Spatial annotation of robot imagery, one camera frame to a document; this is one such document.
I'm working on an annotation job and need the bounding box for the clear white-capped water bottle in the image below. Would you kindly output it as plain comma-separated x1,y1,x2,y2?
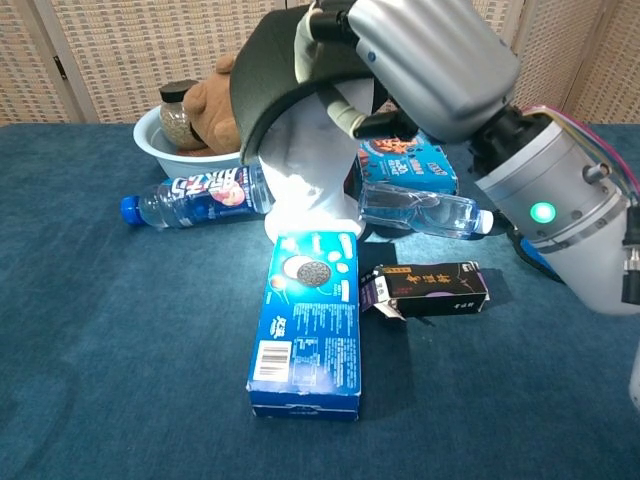
357,181,495,242

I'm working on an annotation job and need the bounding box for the woven folding screen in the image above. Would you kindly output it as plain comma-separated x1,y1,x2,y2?
0,0,640,126

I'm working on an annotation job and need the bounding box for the blue cloth with black trim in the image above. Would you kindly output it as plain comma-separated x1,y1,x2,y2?
504,227,567,284

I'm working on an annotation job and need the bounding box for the brown teddy bear plush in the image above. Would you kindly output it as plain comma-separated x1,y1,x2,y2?
182,53,244,155

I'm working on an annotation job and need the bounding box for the blue-capped labelled drink bottle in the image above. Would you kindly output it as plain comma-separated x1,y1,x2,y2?
119,164,277,232

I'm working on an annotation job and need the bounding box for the glass jar with black lid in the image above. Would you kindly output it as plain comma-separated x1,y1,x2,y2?
158,79,204,151

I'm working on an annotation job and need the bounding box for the black baseball cap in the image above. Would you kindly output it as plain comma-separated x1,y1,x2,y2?
228,4,377,166

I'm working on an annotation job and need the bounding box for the blue chocolate chip cookie box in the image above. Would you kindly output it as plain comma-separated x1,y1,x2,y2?
356,130,460,197

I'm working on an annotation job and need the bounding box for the white foam mannequin head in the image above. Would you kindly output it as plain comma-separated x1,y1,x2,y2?
258,82,375,242

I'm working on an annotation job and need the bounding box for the white plastic basin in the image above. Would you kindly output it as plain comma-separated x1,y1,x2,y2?
132,105,244,180

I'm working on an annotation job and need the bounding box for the blue velvet tablecloth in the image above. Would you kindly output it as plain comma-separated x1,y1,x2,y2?
0,122,640,480

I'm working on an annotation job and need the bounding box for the black and purple carton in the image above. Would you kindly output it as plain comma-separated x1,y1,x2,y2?
359,260,491,323

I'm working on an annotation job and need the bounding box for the blue Oreo cookie box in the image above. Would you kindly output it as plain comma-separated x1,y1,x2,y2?
245,228,362,423

